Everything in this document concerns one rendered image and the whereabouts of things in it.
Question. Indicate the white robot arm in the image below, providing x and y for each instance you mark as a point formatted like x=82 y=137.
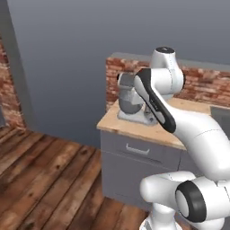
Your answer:
x=197 y=140

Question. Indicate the grey stand mixer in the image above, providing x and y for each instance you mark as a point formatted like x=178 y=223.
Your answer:
x=129 y=97

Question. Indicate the grey drawer front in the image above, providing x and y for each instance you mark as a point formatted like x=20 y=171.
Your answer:
x=119 y=143

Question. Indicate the grey cupboard door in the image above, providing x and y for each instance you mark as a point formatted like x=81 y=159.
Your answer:
x=122 y=179

